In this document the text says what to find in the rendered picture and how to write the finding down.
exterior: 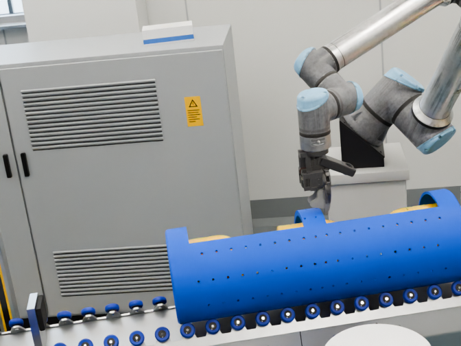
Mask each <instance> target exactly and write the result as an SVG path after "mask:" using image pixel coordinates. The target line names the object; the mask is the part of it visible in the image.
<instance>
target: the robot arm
mask: <svg viewBox="0 0 461 346"><path fill-rule="evenodd" d="M451 3H456V4H457V5H458V6H459V7H461V0H396V1H395V2H393V3H391V4H390V5H388V6H387V7H385V8H384V9H382V10H380V11H379V12H377V13H376V14H374V15H372V16H371V17H369V18H368V19H366V20H365V21H363V22H361V23H360V24H359V25H356V26H355V27H354V28H352V29H351V30H349V31H347V32H346V33H344V34H343V35H341V36H339V37H338V38H336V39H335V40H333V41H331V42H330V43H329V44H327V45H325V46H322V47H321V48H319V49H317V50H316V48H315V47H309V48H306V49H305V50H303V51H302V52H301V53H300V54H299V56H298V57H297V59H296V61H295V63H294V71H295V72H296V73H297V74H298V76H299V78H302V79H303V81H304V82H305V83H306V84H307V85H308V86H309V87H310V89H306V90H304V91H301V92H300V93H299V94H298V96H297V104H296V108H297V110H298V126H299V137H300V148H301V149H302V150H298V161H299V167H298V175H299V182H300V184H301V186H302V188H303V189H304V192H305V191H311V192H312V191H314V193H313V194H312V195H310V196H309V197H308V202H309V203H310V205H311V207H314V208H321V209H323V211H324V215H327V214H328V212H329V210H330V206H331V175H330V171H329V170H330V169H331V170H334V171H336V172H340V173H342V174H344V175H348V176H351V177H353V176H354V175H355V173H356V169H355V168H354V167H353V165H351V164H350V163H346V162H343V161H341V160H338V159H335V158H333V157H330V156H327V155H326V154H327V153H328V152H329V148H330V147H331V127H330V121H332V120H335V119H337V118H339V117H343V118H344V119H345V121H346V122H347V123H348V125H349V126H350V127H351V128H352V129H353V130H354V131H355V132H356V133H357V134H358V135H359V136H360V137H362V138H363V139H365V140H366V141H367V142H369V143H371V144H372V145H374V146H378V147H379V146H380V145H381V144H382V143H383V141H384V139H385V138H386V135H387V132H388V130H389V128H390V127H391V125H393V124H394V125H395V126H396V127H397V128H398V129H399V130H400V131H401V132H402V133H403V134H404V135H405V136H406V137H407V138H408V140H409V141H410V142H411V143H412V144H413V145H414V146H415V147H416V149H418V150H420V151H421V152H422V153H423V154H431V153H433V152H435V151H437V150H438V149H439V148H441V147H442V146H443V145H445V144H446V143H447V142H448V141H449V140H450V139H451V138H452V137H453V136H454V134H455V133H456V128H455V127H454V126H453V125H452V124H451V121H452V119H453V109H452V108H453V105H454V104H455V102H456V100H457V98H458V97H459V95H460V93H461V17H460V21H459V23H458V25H457V27H456V30H455V32H454V33H453V36H452V37H451V40H450V41H449V44H448V45H447V48H446V50H445V52H444V54H443V55H442V58H441V59H440V62H439V64H438V66H437V68H436V70H435V72H434V74H433V76H432V78H431V80H430V82H429V84H428V86H427V88H426V90H425V89H424V87H423V86H422V85H421V84H420V83H419V82H418V81H417V80H415V79H414V78H413V77H412V76H410V75H409V74H408V73H406V72H404V71H403V70H401V69H399V68H397V67H393V68H391V69H390V70H389V71H388V72H387V73H386V74H384V75H383V77H382V78H381V79H380V80H379V81H378V83H376V85H375V86H374V87H373V88H372V89H371V90H370V91H369V92H368V93H367V94H366V95H365V97H364V96H363V92H362V89H361V87H360V86H359V85H358V83H356V82H354V81H348V82H346V81H345V80H344V79H343V78H342V77H341V76H340V74H339V73H338V71H339V70H340V69H342V68H343V67H345V66H347V65H348V64H349V63H351V62H353V61H354V60H356V59H357V58H359V57H360V56H362V55H364V54H365V53H366V52H368V51H370V50H371V49H373V48H374V47H376V46H378V45H379V44H380V43H382V42H384V41H385V40H387V39H388V38H390V37H391V36H393V35H395V34H396V33H397V32H399V31H401V30H402V29H403V28H405V27H407V26H408V25H410V24H411V23H413V22H415V21H416V20H418V19H419V18H421V17H422V16H424V15H425V14H427V13H428V12H430V11H432V10H433V9H434V8H436V7H438V6H443V7H445V6H448V5H450V4H451ZM424 90H425V93H424V95H422V93H423V92H424Z"/></svg>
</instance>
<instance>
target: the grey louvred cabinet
mask: <svg viewBox="0 0 461 346"><path fill-rule="evenodd" d="M193 36H194V41H185V42H179V43H168V44H161V45H150V46H144V44H143V34H142V32H137V33H129V34H115V35H107V36H92V37H84V38H70V39H62V40H54V41H40V42H33V43H18V44H10V45H0V230H1V235H2V238H3V244H4V248H5V254H6V257H7V261H8V266H9V269H10V275H11V279H12V285H13V288H14V293H15V297H16V303H17V306H18V310H19V316H20V319H23V322H24V324H23V326H22V327H24V328H25V329H27V328H30V325H29V319H28V315H27V305H28V301H29V295H30V294H32V293H38V295H43V296H44V300H45V306H46V310H47V318H48V321H47V324H49V325H54V324H59V321H60V320H58V318H57V314H58V313H59V312H61V311H70V312H71V315H72V317H71V320H72V321H81V320H82V319H83V318H84V317H83V316H82V315H81V311H82V309H83V308H87V307H92V308H95V315H94V316H96V317H97V318H99V317H104V316H106V315H107V312H106V311H105V307H106V305H108V304H110V303H116V304H118V305H119V311H118V313H120V314H125V313H130V311H131V309H130V308H129V305H128V304H129V303H130V302H131V301H133V300H141V301H142V302H143V307H142V309H143V310H152V309H154V307H155V305H153V303H152V300H153V298H155V297H159V296H162V297H165V298H166V300H167V303H166V304H165V305H166V306H167V307H170V306H175V303H174V294H173V289H172V280H171V275H170V269H169V260H168V254H167V245H166V239H165V231H166V230H168V229H175V228H181V227H186V228H187V235H188V239H189V240H190V239H195V238H203V237H209V236H213V235H227V236H229V237H231V238H232V237H237V236H243V235H251V234H253V228H252V215H251V208H250V196H249V189H248V177H247V169H246V158H245V150H244V138H243V131H242V124H241V112H240V105H239V93H238V86H237V74H236V66H235V55H234V47H233V35H232V28H231V24H226V25H211V26H204V27H193Z"/></svg>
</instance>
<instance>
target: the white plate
mask: <svg viewBox="0 0 461 346"><path fill-rule="evenodd" d="M325 346H431V345H430V344H429V342H428V341H427V340H426V339H425V338H424V337H422V336H421V335H420V334H418V333H416V332H414V331H412V330H409V329H407V328H404V327H400V326H397V325H388V324H368V325H359V326H356V327H352V328H349V329H347V330H344V331H342V332H340V333H338V334H336V335H335V336H334V337H333V338H331V339H330V340H329V341H328V343H327V344H326V345H325Z"/></svg>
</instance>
